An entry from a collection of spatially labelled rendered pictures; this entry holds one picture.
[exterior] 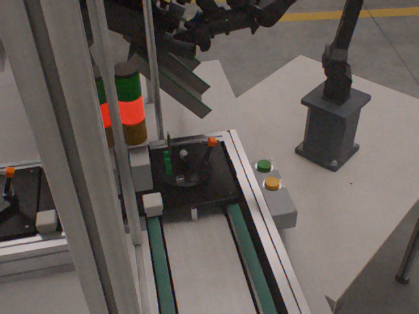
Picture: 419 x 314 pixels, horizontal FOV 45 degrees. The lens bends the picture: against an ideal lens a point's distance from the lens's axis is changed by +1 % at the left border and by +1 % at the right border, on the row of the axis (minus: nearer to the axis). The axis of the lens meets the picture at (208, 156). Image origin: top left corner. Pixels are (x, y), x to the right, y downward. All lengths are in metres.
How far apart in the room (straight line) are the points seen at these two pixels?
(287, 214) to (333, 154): 0.33
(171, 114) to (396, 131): 0.74
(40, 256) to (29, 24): 1.07
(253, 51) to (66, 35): 3.67
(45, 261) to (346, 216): 0.78
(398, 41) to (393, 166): 2.67
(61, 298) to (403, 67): 3.10
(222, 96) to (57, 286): 0.90
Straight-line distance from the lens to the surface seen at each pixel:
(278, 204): 1.26
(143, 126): 0.95
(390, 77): 3.71
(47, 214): 1.26
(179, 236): 1.25
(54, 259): 1.27
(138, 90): 0.91
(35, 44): 0.21
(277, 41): 4.02
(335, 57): 1.37
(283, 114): 1.72
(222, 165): 1.34
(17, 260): 1.27
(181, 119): 1.70
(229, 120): 1.69
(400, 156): 1.63
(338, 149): 1.50
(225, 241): 1.23
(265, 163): 1.35
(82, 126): 0.23
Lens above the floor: 1.87
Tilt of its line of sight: 41 degrees down
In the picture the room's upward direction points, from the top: 1 degrees counter-clockwise
